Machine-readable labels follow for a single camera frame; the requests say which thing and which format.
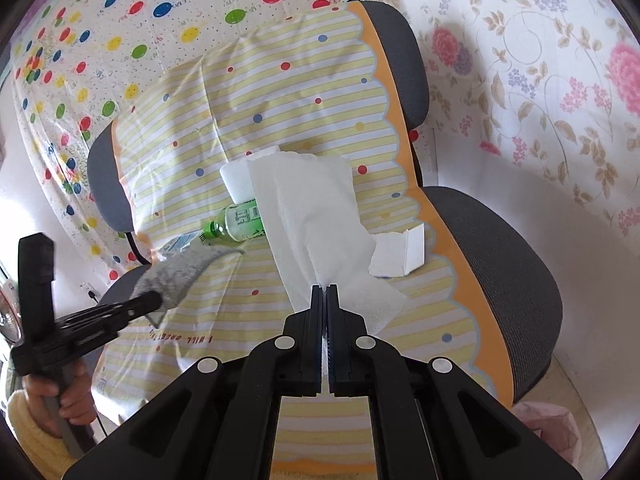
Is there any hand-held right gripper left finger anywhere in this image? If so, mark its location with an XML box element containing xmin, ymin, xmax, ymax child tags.
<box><xmin>62</xmin><ymin>284</ymin><xmax>327</xmax><ymax>480</ymax></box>

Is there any grey office chair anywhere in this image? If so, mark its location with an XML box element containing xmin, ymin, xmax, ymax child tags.
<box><xmin>87</xmin><ymin>0</ymin><xmax>563</xmax><ymax>408</ymax></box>

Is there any pink trash bag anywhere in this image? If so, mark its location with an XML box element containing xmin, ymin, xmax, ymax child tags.
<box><xmin>512</xmin><ymin>402</ymin><xmax>581</xmax><ymax>453</ymax></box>

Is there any black curved cable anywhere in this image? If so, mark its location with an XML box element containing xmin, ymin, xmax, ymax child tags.
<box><xmin>130</xmin><ymin>230</ymin><xmax>152</xmax><ymax>265</ymax></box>

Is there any white paper towel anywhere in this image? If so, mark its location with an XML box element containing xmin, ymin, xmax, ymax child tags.
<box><xmin>246</xmin><ymin>151</ymin><xmax>408</xmax><ymax>337</ymax></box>

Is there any fluffy beige clothing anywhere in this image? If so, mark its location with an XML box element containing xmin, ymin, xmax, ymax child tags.
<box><xmin>6</xmin><ymin>389</ymin><xmax>68</xmax><ymax>480</ymax></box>

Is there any floral print cloth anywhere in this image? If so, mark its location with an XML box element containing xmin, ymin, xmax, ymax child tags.
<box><xmin>370</xmin><ymin>0</ymin><xmax>640</xmax><ymax>241</ymax></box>

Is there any printed plastic wrapper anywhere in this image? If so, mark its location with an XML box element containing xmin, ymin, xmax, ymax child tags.
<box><xmin>155</xmin><ymin>232</ymin><xmax>206</xmax><ymax>262</ymax></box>

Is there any green plastic bottle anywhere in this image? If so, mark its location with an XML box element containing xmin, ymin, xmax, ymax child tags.
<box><xmin>201</xmin><ymin>199</ymin><xmax>268</xmax><ymax>242</ymax></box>

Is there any person's left hand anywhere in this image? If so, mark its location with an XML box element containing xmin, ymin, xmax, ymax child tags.
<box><xmin>22</xmin><ymin>360</ymin><xmax>97</xmax><ymax>427</ymax></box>

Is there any balloon print cloth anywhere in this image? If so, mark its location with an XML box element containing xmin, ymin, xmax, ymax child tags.
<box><xmin>10</xmin><ymin>0</ymin><xmax>386</xmax><ymax>281</ymax></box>

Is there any grey rag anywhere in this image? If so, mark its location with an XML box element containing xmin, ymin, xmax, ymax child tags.
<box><xmin>131</xmin><ymin>242</ymin><xmax>246</xmax><ymax>328</ymax></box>

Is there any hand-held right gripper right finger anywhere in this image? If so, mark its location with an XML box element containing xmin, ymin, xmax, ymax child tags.
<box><xmin>326</xmin><ymin>284</ymin><xmax>583</xmax><ymax>480</ymax></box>

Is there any yellow striped dotted cloth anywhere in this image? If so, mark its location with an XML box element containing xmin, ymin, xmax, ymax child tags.
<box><xmin>92</xmin><ymin>2</ymin><xmax>516</xmax><ymax>480</ymax></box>

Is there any white foam block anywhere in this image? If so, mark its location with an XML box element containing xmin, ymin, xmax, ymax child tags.
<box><xmin>220</xmin><ymin>147</ymin><xmax>283</xmax><ymax>202</ymax></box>

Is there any white paper card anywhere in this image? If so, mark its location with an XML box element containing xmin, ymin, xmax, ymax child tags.
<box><xmin>369</xmin><ymin>223</ymin><xmax>427</xmax><ymax>278</ymax></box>

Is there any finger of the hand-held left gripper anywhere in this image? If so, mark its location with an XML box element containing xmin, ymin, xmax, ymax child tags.
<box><xmin>60</xmin><ymin>291</ymin><xmax>162</xmax><ymax>325</ymax></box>
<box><xmin>85</xmin><ymin>302</ymin><xmax>164</xmax><ymax>345</ymax></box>

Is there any electric fan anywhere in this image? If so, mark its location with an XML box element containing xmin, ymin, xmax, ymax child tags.
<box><xmin>0</xmin><ymin>280</ymin><xmax>24</xmax><ymax>347</ymax></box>

